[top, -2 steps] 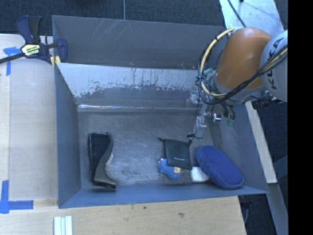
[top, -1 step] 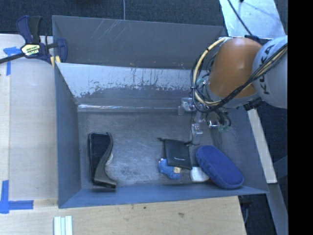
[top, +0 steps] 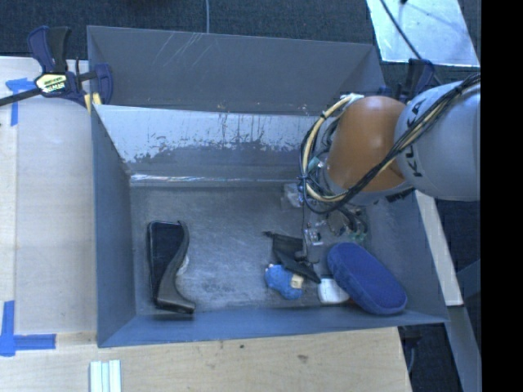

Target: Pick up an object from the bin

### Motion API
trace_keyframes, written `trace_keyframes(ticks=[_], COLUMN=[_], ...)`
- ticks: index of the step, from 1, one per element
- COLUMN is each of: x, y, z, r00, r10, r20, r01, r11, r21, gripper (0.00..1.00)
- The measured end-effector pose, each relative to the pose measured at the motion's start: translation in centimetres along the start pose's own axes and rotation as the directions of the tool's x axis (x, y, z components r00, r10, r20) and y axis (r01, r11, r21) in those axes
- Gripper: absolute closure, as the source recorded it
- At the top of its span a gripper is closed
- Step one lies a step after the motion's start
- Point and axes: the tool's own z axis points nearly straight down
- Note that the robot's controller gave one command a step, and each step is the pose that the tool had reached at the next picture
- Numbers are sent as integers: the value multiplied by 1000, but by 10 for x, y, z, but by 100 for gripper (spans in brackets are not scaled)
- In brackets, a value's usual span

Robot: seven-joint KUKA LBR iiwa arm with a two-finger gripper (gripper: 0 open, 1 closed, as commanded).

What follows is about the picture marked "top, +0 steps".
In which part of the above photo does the pale wood board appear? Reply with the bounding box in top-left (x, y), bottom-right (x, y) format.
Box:
top-left (15, 57), bottom-right (99, 336)

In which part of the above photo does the clear plastic packet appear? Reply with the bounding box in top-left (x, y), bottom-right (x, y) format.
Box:
top-left (280, 183), bottom-right (306, 211)

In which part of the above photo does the blue oval sponge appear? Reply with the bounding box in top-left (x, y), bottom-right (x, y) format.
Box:
top-left (326, 241), bottom-right (409, 316)

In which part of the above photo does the dark grey curved handle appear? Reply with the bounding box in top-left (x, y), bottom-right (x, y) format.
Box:
top-left (154, 220), bottom-right (196, 314)

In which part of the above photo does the black flat case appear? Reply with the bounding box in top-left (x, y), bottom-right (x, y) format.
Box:
top-left (146, 220), bottom-right (184, 300)

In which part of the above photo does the blue fuzzy toy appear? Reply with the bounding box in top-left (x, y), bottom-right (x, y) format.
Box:
top-left (264, 263), bottom-right (305, 301)

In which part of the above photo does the black folded cloth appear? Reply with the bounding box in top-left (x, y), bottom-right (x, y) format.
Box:
top-left (262, 230), bottom-right (322, 285)

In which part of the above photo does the grey metal bin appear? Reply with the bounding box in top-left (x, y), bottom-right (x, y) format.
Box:
top-left (86, 24), bottom-right (450, 349)

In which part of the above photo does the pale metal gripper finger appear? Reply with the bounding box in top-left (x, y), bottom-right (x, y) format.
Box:
top-left (312, 233), bottom-right (329, 263)
top-left (302, 225), bottom-right (316, 261)

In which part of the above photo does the white cup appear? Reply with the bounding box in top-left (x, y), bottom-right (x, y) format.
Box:
top-left (317, 277), bottom-right (351, 305)

